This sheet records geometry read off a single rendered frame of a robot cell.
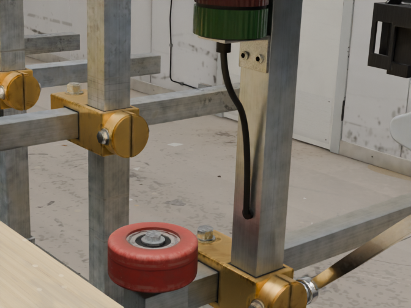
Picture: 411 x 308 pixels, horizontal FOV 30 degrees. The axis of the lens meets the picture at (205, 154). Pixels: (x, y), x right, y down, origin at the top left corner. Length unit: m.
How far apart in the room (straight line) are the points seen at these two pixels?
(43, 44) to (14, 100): 0.39
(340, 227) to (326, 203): 2.54
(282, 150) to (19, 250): 0.24
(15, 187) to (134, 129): 0.32
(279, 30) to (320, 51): 3.47
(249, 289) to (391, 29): 0.26
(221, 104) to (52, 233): 2.04
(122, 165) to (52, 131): 0.09
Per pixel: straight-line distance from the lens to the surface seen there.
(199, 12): 0.61
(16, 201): 1.12
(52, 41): 1.43
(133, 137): 0.85
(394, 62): 0.64
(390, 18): 0.64
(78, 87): 0.93
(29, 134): 0.86
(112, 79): 0.85
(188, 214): 3.16
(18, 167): 1.11
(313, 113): 4.18
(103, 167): 0.87
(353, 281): 2.71
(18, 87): 1.05
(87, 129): 0.87
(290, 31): 0.65
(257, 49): 0.65
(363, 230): 0.88
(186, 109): 0.98
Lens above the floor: 1.18
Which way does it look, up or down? 17 degrees down
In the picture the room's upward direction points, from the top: 2 degrees clockwise
